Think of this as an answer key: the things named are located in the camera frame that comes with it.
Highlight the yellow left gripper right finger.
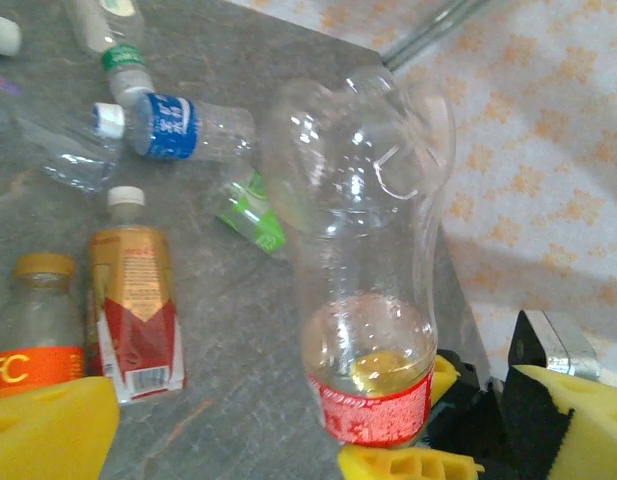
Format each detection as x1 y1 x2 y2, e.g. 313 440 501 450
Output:
504 364 617 480

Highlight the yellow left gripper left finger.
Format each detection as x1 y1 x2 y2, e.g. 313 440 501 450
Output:
0 376 122 480

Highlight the clear bottle with red label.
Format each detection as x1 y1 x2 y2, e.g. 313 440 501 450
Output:
260 64 458 449

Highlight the clear bottle large blue label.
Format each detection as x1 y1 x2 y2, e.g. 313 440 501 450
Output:
91 91 259 164

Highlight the orange label bottle gold cap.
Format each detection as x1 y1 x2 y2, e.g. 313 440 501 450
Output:
0 252 87 401

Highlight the gold and red label bottle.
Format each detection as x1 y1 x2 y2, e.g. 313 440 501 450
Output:
85 185 188 405

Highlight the green label bottle orange cap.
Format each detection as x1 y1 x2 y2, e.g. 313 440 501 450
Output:
215 171 288 257

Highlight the crushed clear plastic bottle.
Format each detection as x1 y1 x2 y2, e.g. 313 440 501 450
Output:
17 114 123 197

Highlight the clear bottle with cream label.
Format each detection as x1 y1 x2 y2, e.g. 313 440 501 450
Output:
66 0 155 107

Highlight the clear bottle small blue label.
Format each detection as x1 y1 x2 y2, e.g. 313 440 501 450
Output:
0 12 23 57

